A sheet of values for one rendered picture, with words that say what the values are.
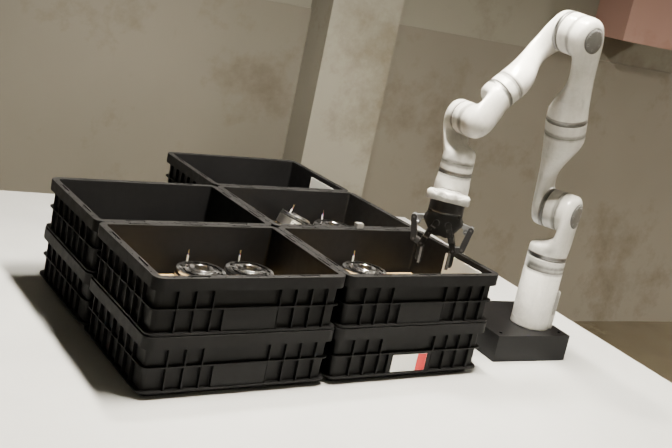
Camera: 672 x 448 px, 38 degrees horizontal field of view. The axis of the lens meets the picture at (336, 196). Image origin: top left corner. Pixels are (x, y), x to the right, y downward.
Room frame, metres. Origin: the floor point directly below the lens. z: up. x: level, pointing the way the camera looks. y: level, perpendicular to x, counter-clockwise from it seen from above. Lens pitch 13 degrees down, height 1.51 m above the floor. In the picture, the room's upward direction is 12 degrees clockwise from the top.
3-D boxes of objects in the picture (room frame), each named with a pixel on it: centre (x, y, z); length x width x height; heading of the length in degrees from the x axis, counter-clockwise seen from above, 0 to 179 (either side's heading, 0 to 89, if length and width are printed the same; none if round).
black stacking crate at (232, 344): (1.81, 0.19, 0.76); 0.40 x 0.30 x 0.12; 125
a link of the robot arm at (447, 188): (2.03, -0.23, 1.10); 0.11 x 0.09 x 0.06; 172
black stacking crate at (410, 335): (2.05, -0.13, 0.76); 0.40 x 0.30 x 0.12; 125
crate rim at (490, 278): (2.05, -0.13, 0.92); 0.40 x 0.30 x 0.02; 125
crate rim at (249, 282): (1.81, 0.19, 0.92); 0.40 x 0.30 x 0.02; 125
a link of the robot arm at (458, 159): (2.06, -0.23, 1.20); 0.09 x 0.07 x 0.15; 34
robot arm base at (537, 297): (2.27, -0.52, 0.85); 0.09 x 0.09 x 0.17; 29
